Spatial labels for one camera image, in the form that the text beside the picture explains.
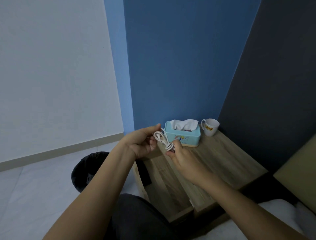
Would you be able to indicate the person's left forearm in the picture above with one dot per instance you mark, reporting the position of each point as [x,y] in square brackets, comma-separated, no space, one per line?
[98,195]

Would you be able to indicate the person's right forearm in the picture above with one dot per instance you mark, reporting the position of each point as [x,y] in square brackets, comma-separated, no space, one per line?
[246,212]

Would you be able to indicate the person's right hand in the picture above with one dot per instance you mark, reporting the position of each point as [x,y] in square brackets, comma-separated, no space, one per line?
[188,164]

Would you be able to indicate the wooden nightstand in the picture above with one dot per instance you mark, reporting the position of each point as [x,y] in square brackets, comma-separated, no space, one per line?
[222,163]

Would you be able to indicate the black waste bin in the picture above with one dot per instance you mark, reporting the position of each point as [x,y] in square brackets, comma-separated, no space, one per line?
[84,170]

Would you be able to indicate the person's left thumb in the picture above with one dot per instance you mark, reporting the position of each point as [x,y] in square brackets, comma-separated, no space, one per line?
[150,129]

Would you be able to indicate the person's dark trouser leg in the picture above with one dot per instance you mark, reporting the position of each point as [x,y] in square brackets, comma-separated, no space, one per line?
[138,220]

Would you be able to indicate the light blue tissue box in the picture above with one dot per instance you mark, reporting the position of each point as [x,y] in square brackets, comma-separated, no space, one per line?
[190,137]

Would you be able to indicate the person's right thumb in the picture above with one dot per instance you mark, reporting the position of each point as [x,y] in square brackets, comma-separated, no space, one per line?
[170,154]

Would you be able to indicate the beige baseboard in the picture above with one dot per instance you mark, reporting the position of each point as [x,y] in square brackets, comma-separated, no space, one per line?
[61,151]

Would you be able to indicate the white tissue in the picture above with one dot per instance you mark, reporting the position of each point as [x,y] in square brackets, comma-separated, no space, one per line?
[184,124]

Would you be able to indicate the person's left hand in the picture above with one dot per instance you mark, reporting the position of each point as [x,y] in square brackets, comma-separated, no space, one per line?
[138,144]

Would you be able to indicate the beige headboard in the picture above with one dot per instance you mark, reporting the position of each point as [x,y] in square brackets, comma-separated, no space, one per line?
[300,173]

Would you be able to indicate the white mug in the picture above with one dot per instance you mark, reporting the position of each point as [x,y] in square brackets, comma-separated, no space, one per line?
[211,127]

